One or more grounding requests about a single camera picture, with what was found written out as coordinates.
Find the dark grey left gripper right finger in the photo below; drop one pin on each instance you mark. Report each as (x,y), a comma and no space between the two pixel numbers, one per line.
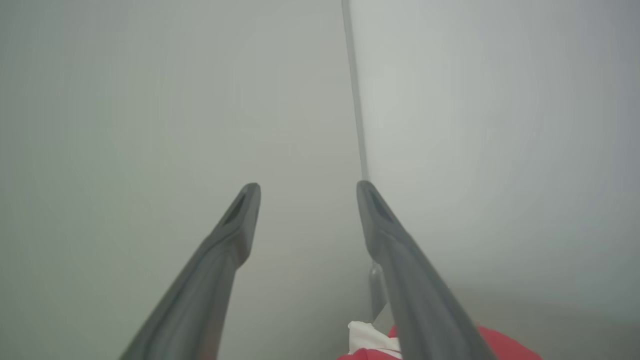
(415,295)

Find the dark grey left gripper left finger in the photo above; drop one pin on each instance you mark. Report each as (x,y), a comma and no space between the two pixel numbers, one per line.
(210,280)

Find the red white basketball jersey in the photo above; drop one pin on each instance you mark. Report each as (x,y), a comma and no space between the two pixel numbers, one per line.
(505,347)

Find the grey fabric sofa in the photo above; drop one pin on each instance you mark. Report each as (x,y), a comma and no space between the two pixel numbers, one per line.
(125,150)

